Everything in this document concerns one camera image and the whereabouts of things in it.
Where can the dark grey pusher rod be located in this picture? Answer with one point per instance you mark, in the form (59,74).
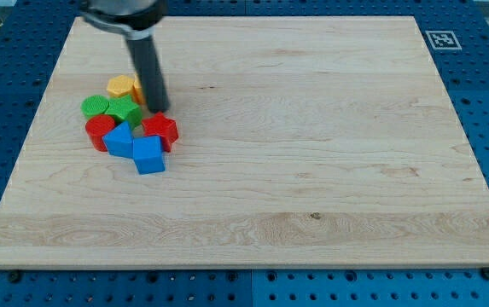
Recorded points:
(147,66)

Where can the red star block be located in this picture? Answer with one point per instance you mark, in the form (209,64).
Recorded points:
(165,128)

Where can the green star block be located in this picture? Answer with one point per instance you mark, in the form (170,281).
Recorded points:
(123,109)

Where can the orange yellow block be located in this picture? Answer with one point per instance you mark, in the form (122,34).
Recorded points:
(138,95)

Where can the yellow hexagon block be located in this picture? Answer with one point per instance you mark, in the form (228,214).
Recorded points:
(120,86)

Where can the green cylinder block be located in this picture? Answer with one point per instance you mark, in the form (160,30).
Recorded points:
(94,105)

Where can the red cylinder block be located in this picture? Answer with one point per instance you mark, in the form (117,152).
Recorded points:
(96,128)

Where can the blue triangle block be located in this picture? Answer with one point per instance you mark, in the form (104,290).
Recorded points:
(119,141)

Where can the blue cube block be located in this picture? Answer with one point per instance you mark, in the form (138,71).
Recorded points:
(148,155)

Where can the wooden board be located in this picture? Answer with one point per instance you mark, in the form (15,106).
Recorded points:
(304,143)

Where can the white fiducial marker tag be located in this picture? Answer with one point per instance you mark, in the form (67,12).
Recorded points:
(443,40)

